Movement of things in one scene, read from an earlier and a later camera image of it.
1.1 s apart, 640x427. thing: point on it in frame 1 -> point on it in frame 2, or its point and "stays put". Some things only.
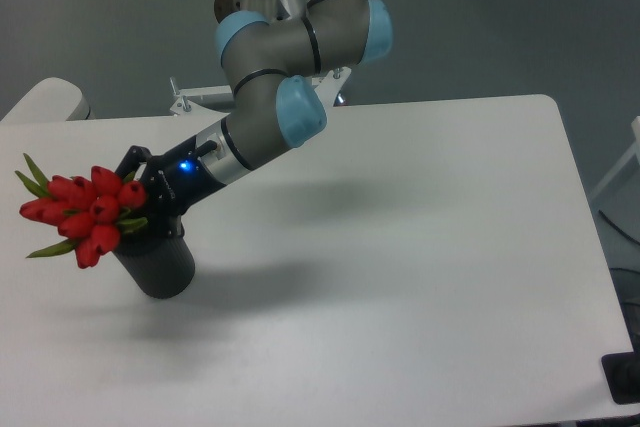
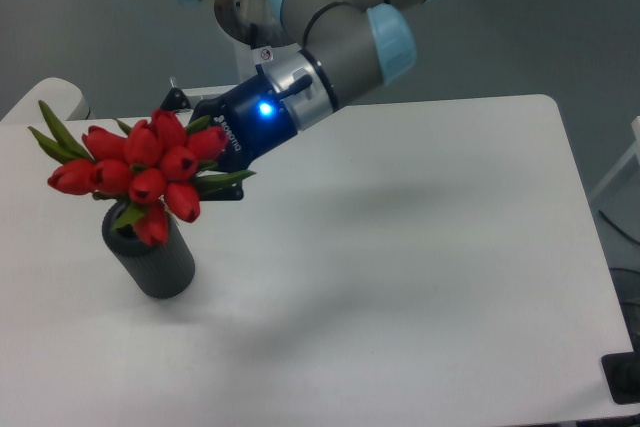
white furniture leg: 635,151 stays put
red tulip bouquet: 89,214 -> 154,168
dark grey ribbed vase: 161,266 stays put
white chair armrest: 54,99 stays put
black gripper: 174,182 -> 254,119
